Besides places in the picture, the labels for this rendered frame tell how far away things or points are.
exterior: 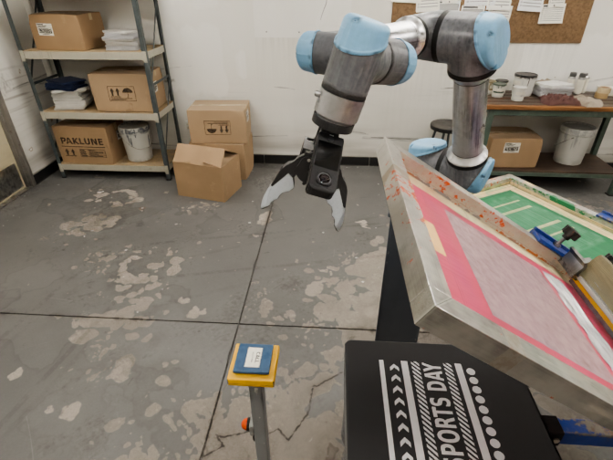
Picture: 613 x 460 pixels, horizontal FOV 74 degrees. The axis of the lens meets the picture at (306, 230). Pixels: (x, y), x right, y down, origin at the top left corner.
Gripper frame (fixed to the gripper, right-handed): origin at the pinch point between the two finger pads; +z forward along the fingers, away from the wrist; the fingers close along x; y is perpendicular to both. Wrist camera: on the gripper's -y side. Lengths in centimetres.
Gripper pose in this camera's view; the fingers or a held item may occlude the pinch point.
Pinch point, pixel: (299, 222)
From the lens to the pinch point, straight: 76.4
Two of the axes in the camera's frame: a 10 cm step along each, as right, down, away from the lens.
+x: -9.5, -2.8, -1.1
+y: 0.6, -5.3, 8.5
